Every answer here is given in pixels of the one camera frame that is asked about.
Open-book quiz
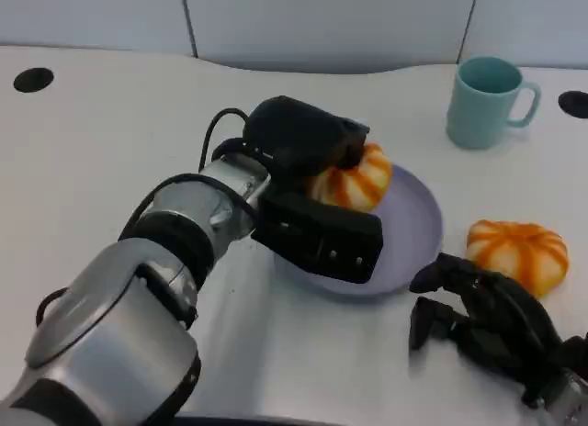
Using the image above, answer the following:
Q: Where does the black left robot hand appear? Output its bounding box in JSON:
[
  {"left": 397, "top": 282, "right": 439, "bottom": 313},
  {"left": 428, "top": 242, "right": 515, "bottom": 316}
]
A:
[{"left": 242, "top": 95, "right": 371, "bottom": 179}]

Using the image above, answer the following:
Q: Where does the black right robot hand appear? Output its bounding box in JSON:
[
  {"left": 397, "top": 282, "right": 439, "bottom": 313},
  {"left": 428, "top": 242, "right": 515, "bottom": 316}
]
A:
[{"left": 408, "top": 252, "right": 588, "bottom": 408}]

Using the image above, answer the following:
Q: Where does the orange and white bread roll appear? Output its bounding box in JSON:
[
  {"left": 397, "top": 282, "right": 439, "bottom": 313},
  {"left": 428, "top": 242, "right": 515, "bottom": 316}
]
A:
[
  {"left": 465, "top": 219, "right": 571, "bottom": 299},
  {"left": 304, "top": 142, "right": 393, "bottom": 213}
]

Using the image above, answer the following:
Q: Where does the grey partition panel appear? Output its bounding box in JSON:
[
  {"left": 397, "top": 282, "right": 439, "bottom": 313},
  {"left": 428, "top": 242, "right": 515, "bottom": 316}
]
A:
[
  {"left": 458, "top": 0, "right": 588, "bottom": 71},
  {"left": 0, "top": 0, "right": 198, "bottom": 59},
  {"left": 181, "top": 0, "right": 480, "bottom": 75}
]

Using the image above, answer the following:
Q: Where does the lilac plate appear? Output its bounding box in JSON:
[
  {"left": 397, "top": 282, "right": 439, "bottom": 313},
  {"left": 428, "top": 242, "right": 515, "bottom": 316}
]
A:
[{"left": 273, "top": 163, "right": 445, "bottom": 298}]

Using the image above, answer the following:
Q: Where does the pale green mug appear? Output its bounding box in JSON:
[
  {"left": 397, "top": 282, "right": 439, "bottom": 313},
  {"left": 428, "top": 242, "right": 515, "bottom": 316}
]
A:
[{"left": 445, "top": 55, "right": 542, "bottom": 151}]

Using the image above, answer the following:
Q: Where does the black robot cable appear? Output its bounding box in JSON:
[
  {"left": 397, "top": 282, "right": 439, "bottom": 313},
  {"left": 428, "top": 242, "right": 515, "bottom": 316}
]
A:
[
  {"left": 118, "top": 173, "right": 259, "bottom": 241},
  {"left": 198, "top": 107, "right": 254, "bottom": 173},
  {"left": 35, "top": 286, "right": 71, "bottom": 329}
]

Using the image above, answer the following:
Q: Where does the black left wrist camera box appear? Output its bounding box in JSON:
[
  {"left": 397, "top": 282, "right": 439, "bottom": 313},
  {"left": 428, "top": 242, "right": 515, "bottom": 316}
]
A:
[{"left": 251, "top": 191, "right": 384, "bottom": 286}]

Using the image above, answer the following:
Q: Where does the black table cable hole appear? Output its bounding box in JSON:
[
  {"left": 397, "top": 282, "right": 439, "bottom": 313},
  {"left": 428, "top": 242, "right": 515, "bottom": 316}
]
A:
[
  {"left": 13, "top": 67, "right": 55, "bottom": 95},
  {"left": 557, "top": 90, "right": 588, "bottom": 118}
]

